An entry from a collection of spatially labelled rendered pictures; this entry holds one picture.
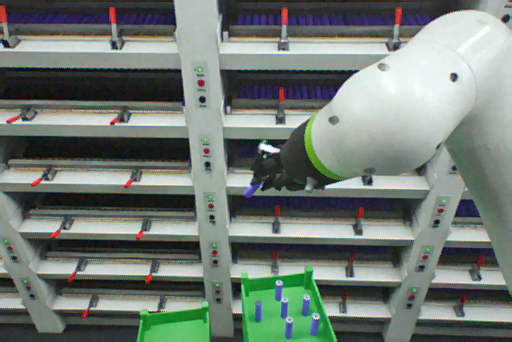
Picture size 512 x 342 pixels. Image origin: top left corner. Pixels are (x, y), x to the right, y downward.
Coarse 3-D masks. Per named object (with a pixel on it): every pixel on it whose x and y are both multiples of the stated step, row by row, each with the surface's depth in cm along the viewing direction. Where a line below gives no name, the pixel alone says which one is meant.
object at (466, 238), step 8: (448, 232) 107; (456, 232) 111; (464, 232) 111; (472, 232) 111; (480, 232) 111; (448, 240) 109; (456, 240) 109; (464, 240) 109; (472, 240) 109; (480, 240) 109; (488, 240) 109
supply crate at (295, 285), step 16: (304, 272) 95; (256, 288) 96; (272, 288) 97; (288, 288) 97; (304, 288) 97; (272, 304) 93; (288, 304) 93; (320, 304) 87; (272, 320) 88; (304, 320) 88; (320, 320) 88; (256, 336) 84; (272, 336) 84; (304, 336) 84; (320, 336) 84
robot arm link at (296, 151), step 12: (300, 132) 42; (288, 144) 45; (300, 144) 41; (288, 156) 44; (300, 156) 41; (300, 168) 43; (312, 168) 41; (312, 180) 42; (324, 180) 42; (336, 180) 41
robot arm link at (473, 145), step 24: (432, 24) 36; (456, 24) 34; (480, 24) 34; (504, 24) 35; (456, 48) 32; (480, 48) 33; (504, 48) 33; (480, 72) 32; (504, 72) 34; (480, 96) 33; (504, 96) 34; (480, 120) 36; (504, 120) 35; (456, 144) 39; (480, 144) 37; (504, 144) 36; (480, 168) 38; (504, 168) 37; (480, 192) 40; (504, 192) 38; (504, 216) 39; (504, 240) 41; (504, 264) 43
